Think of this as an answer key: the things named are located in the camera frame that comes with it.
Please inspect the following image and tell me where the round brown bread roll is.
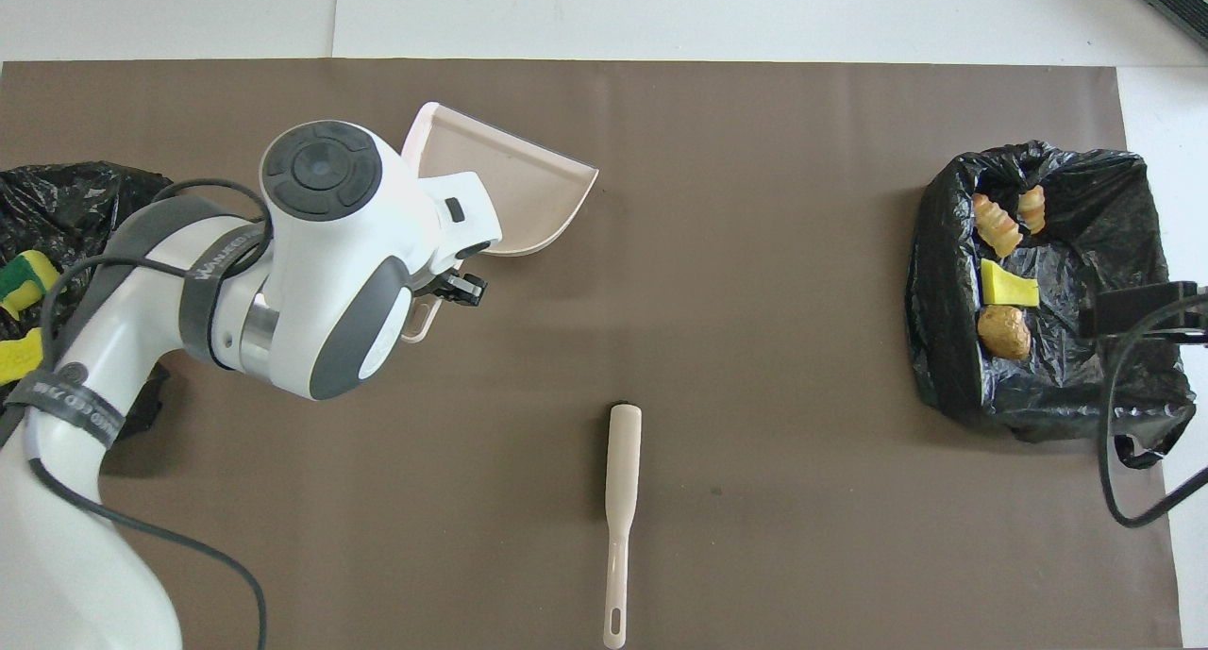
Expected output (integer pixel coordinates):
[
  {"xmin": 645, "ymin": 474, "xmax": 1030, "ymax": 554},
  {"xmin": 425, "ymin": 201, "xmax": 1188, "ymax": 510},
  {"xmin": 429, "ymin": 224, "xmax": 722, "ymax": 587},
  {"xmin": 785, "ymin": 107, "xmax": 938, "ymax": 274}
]
[{"xmin": 977, "ymin": 306, "xmax": 1032, "ymax": 361}]

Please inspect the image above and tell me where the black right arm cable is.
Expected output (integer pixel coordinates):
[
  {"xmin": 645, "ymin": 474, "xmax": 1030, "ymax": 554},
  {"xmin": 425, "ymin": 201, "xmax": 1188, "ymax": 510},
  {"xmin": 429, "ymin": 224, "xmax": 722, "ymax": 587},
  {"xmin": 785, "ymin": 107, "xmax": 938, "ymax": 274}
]
[{"xmin": 1098, "ymin": 292, "xmax": 1208, "ymax": 530}]

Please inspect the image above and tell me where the open black trash bag bin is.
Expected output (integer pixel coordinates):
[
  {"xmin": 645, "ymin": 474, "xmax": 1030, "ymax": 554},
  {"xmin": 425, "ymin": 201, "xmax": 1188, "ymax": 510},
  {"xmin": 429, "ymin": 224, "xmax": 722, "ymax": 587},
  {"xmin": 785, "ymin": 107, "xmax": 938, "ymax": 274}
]
[{"xmin": 906, "ymin": 141, "xmax": 1198, "ymax": 470}]

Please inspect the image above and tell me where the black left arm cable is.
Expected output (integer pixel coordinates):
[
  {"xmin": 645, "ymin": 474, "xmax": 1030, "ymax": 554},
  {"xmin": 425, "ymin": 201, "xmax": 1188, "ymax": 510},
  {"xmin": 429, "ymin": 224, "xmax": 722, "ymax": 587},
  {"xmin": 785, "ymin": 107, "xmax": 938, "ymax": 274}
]
[{"xmin": 26, "ymin": 176, "xmax": 275, "ymax": 650}]

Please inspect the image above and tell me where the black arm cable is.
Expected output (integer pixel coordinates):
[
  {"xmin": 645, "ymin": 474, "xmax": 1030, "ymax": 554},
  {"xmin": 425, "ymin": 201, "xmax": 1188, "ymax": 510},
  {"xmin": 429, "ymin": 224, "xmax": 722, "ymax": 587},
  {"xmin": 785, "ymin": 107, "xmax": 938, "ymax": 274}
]
[
  {"xmin": 1098, "ymin": 292, "xmax": 1208, "ymax": 530},
  {"xmin": 26, "ymin": 176, "xmax": 275, "ymax": 650}
]

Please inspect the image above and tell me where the sliced bread piece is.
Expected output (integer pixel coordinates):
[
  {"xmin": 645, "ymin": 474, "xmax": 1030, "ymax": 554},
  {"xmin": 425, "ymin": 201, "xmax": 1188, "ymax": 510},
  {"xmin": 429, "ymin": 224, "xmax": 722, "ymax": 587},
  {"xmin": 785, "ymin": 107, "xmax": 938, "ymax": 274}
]
[{"xmin": 973, "ymin": 193, "xmax": 1024, "ymax": 258}]

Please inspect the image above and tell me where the pale pink plastic dustpan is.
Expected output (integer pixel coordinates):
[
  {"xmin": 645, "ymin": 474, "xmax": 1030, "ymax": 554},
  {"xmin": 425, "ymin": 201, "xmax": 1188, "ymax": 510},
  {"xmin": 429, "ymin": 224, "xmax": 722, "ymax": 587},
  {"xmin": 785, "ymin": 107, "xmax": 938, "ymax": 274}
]
[{"xmin": 401, "ymin": 102, "xmax": 600, "ymax": 344}]

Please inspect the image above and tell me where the crumpled black trash bag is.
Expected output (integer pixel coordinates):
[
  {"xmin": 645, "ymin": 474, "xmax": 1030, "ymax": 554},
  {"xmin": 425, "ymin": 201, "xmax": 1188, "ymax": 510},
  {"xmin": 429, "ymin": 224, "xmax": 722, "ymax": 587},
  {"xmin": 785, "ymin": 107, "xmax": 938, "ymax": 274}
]
[{"xmin": 0, "ymin": 161, "xmax": 176, "ymax": 443}]

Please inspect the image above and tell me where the yellow green sponge piece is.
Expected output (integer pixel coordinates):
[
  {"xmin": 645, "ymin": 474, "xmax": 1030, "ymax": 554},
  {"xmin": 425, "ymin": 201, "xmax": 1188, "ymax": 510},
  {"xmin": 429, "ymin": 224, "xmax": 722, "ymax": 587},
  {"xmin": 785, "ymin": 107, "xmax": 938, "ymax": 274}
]
[
  {"xmin": 980, "ymin": 258, "xmax": 1041, "ymax": 308},
  {"xmin": 0, "ymin": 327, "xmax": 46, "ymax": 385},
  {"xmin": 0, "ymin": 250, "xmax": 60, "ymax": 321}
]

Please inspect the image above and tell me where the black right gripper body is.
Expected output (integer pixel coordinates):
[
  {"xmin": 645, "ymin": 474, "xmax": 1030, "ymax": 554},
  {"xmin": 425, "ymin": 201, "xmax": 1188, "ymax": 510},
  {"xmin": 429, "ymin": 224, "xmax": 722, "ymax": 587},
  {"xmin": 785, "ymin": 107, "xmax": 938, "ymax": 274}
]
[{"xmin": 1079, "ymin": 280, "xmax": 1208, "ymax": 344}]

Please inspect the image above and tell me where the beige hand brush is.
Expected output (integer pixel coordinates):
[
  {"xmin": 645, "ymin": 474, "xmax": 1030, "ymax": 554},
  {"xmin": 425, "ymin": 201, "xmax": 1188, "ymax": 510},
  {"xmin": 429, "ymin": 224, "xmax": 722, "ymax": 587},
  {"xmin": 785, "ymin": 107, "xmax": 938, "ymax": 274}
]
[{"xmin": 604, "ymin": 403, "xmax": 644, "ymax": 650}]

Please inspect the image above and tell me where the brown paper table mat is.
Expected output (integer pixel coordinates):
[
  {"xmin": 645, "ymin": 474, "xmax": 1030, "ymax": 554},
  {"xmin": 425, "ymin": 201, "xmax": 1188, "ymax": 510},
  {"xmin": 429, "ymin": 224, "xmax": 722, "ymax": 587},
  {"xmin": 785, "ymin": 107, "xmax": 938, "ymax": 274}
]
[{"xmin": 0, "ymin": 59, "xmax": 1183, "ymax": 650}]

